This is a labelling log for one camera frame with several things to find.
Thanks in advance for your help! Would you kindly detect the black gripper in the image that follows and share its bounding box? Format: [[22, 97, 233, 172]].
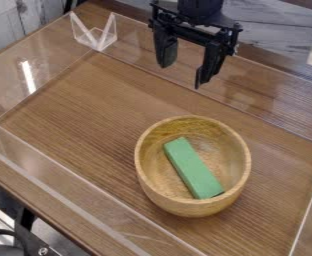
[[150, 0, 243, 88]]

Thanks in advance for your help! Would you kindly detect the brown wooden bowl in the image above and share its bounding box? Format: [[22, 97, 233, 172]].
[[135, 115, 251, 218]]

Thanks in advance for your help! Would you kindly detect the black metal table leg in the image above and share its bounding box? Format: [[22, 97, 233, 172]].
[[15, 208, 62, 256]]

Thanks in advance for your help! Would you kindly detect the green rectangular block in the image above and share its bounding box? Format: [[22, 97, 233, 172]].
[[163, 137, 225, 199]]

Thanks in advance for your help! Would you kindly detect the clear acrylic corner bracket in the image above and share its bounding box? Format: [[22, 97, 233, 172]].
[[70, 12, 118, 52]]

